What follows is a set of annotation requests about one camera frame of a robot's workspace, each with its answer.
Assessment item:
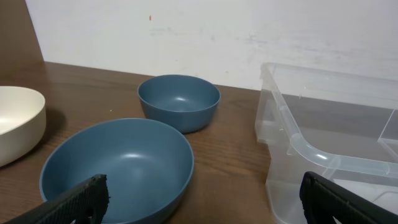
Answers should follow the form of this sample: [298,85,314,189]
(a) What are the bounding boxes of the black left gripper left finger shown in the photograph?
[5,174,109,224]

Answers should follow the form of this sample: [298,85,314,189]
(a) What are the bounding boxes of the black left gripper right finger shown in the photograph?
[299,171,397,224]

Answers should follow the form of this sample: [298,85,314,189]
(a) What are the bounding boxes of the near dark blue bowl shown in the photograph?
[39,118,194,223]

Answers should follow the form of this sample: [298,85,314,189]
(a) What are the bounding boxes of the far dark blue bowl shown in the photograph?
[137,75,221,134]

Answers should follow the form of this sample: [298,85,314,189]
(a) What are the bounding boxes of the large cream bowl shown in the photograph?
[1,86,46,166]

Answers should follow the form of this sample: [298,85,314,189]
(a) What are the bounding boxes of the dark blue bowl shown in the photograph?
[39,118,194,223]
[137,75,221,134]

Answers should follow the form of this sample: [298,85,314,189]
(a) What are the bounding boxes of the clear plastic storage container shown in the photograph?
[255,63,397,223]

